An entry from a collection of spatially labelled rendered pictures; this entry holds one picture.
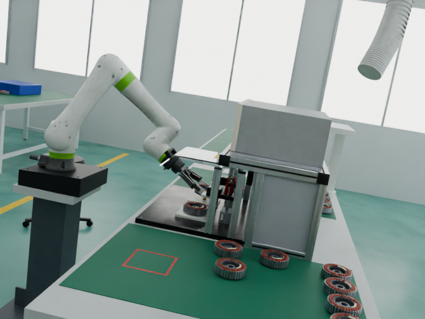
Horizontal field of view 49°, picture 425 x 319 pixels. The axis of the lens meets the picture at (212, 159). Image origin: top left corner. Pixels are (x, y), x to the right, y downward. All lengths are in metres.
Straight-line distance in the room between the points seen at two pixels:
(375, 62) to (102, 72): 1.72
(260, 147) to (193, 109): 5.01
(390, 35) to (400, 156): 3.95
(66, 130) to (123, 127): 5.05
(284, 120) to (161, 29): 5.26
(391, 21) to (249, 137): 1.60
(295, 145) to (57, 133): 1.07
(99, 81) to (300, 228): 1.10
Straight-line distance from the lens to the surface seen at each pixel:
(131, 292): 1.49
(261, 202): 1.90
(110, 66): 2.19
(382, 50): 3.16
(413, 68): 6.94
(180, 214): 2.11
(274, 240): 1.94
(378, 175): 7.00
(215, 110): 6.86
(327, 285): 1.70
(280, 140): 1.94
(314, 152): 1.95
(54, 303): 1.42
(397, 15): 3.28
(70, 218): 2.50
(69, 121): 2.22
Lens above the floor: 1.46
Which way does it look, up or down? 11 degrees down
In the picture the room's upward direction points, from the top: 9 degrees clockwise
